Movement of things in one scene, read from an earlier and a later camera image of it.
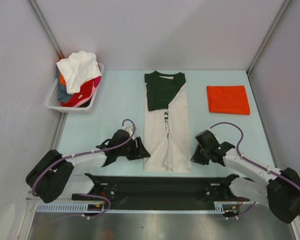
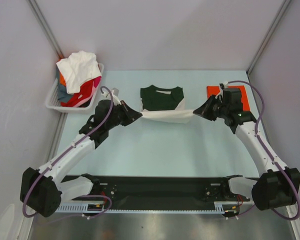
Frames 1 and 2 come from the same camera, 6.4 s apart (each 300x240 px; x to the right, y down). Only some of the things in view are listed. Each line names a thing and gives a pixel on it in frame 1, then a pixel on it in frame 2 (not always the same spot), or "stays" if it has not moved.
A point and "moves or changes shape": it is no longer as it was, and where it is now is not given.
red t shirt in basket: [84, 92] stays
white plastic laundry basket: [52, 101] stays
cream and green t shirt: [167, 143] moves or changes shape
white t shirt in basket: [80, 67] stays
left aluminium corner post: [43, 22] stays
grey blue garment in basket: [62, 95] stays
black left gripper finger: [140, 146] to [127, 109]
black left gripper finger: [138, 155] to [131, 115]
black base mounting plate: [122, 192] stays
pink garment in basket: [96, 82] stays
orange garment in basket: [62, 80] stays
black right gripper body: [198, 155] to [212, 108]
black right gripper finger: [200, 156] to [210, 109]
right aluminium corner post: [285, 4] stays
